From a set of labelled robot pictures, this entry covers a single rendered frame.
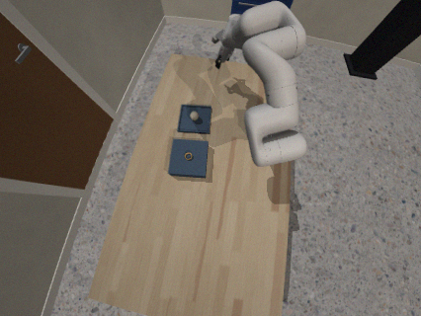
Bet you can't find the blue rimmed tray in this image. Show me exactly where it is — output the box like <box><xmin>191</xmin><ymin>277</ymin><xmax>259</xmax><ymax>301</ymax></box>
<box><xmin>177</xmin><ymin>105</ymin><xmax>211</xmax><ymax>134</ymax></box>

